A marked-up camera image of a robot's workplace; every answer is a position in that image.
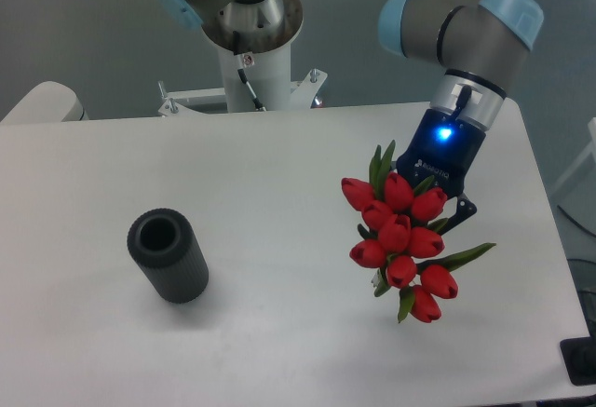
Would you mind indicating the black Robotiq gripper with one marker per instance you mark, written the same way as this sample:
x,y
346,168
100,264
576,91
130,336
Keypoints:
x,y
444,149

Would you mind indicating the red tulip bouquet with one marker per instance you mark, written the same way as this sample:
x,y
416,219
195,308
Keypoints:
x,y
402,238

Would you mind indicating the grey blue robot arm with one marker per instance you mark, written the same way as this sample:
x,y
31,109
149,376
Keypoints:
x,y
481,44

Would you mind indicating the white furniture leg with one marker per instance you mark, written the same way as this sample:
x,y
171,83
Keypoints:
x,y
578,169

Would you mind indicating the black device at table edge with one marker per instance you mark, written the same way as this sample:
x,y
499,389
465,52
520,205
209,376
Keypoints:
x,y
579,360

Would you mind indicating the black ribbed cylindrical vase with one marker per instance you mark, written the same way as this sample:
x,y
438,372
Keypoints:
x,y
163,245

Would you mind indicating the white chair back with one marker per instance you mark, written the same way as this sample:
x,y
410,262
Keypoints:
x,y
48,102

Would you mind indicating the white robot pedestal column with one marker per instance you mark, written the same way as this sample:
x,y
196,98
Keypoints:
x,y
253,42

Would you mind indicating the white metal base frame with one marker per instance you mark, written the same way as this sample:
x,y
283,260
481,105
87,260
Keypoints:
x,y
304,95

